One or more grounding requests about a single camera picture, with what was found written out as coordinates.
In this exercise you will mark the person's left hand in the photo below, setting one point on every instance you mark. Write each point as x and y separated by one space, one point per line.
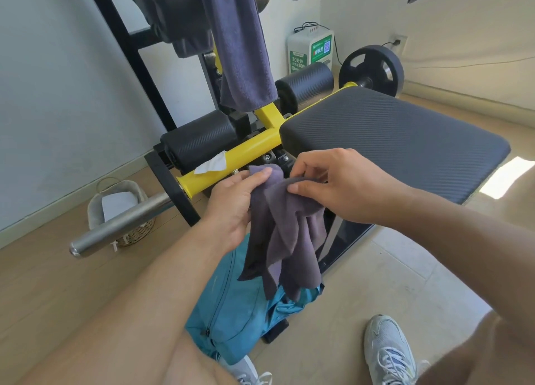
228 209

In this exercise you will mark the person's right hand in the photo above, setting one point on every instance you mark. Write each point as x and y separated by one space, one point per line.
355 188

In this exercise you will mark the person's right thumb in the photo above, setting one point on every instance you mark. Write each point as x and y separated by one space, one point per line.
307 188

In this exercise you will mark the person's left thumb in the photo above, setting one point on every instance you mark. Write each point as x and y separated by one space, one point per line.
250 180

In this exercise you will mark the grey cleaning cloth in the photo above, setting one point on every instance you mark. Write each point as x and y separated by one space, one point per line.
288 238

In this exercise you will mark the person's right forearm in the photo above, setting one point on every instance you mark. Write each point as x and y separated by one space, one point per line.
472 247

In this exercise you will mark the person's left forearm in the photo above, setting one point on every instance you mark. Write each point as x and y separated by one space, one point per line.
125 313

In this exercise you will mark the white tissue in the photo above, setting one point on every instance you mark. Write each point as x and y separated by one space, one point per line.
213 163

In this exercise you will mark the black machine end plate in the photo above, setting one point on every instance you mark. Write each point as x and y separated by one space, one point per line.
171 188

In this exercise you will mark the black padded bench seat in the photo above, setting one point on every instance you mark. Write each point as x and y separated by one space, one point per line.
397 142

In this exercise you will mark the teal bag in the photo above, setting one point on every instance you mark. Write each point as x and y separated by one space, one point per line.
238 309

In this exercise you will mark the blue-grey hanging towel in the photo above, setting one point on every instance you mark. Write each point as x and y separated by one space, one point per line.
242 46

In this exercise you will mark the black weight plate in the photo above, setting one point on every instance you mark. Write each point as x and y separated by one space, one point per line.
372 69

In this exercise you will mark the white bag in basket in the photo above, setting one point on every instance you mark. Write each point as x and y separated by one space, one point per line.
117 205

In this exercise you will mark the steel bar sleeve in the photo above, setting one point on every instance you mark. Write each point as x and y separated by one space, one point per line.
121 226

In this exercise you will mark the white green charging station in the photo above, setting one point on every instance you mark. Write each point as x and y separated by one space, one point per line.
309 50

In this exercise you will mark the woven waste basket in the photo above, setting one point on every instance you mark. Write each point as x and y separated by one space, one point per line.
98 217

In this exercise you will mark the person's right white shoe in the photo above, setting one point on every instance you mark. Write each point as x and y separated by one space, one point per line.
388 351

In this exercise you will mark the person's white shoe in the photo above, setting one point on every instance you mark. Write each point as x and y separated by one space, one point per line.
246 372
388 351

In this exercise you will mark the person's left leg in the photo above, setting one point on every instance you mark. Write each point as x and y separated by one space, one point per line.
196 364

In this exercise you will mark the person's leg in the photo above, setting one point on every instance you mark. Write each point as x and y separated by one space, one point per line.
196 364
480 355

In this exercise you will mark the person's left white shoe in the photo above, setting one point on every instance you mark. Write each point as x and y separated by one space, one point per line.
246 372

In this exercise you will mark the person's right leg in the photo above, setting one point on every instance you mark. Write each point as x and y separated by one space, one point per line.
480 355

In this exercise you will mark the yellow machine frame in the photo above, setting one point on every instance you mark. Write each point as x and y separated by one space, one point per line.
250 146

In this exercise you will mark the white wall socket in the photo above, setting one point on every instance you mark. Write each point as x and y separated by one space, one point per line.
399 42

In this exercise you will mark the black rack frame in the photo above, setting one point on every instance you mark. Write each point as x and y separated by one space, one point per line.
129 54

